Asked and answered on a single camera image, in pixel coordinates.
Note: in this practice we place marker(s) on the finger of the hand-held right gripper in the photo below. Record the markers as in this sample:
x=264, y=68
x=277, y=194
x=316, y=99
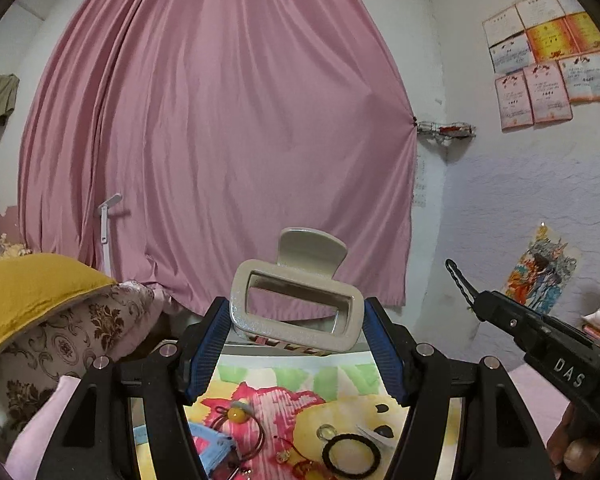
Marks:
x=515, y=327
x=545, y=322

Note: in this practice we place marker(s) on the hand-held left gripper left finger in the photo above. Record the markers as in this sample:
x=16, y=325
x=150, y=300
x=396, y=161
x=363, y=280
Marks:
x=205, y=355

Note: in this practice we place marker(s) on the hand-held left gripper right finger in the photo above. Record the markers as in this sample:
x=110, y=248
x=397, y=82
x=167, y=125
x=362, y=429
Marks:
x=382, y=355

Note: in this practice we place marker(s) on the beige hair claw clip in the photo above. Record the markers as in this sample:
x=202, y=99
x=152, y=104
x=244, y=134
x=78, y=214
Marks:
x=240, y=305

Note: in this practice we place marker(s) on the black wavy hairpin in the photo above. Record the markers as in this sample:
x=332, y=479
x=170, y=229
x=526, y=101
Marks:
x=457, y=280

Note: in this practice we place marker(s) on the cartoon printed mat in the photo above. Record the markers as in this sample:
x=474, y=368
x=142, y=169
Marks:
x=137, y=410

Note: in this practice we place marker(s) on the blue hair claw clip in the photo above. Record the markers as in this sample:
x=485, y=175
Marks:
x=212, y=452

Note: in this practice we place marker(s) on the person's right hand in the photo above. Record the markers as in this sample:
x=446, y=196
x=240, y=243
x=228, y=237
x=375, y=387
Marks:
x=575, y=452

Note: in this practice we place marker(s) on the colourful printed tray liner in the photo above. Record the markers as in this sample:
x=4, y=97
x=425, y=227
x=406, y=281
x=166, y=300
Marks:
x=350, y=410

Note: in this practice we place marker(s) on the thin bangle with yellow bead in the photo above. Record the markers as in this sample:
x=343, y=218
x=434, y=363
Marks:
x=237, y=414

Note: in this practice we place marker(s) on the floral pillow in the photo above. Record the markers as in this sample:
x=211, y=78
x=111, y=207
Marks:
x=55, y=345

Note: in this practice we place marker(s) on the yellow pillow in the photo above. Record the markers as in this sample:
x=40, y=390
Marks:
x=30, y=295

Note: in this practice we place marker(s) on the pink bed sheet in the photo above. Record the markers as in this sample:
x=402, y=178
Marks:
x=35, y=435

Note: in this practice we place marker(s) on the pink curtain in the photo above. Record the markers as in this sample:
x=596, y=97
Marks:
x=205, y=110

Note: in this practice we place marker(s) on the colourful wall poster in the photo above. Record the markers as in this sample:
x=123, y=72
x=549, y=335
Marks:
x=540, y=270

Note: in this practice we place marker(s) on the group of wall certificates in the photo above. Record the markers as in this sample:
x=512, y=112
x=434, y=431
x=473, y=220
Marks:
x=545, y=90

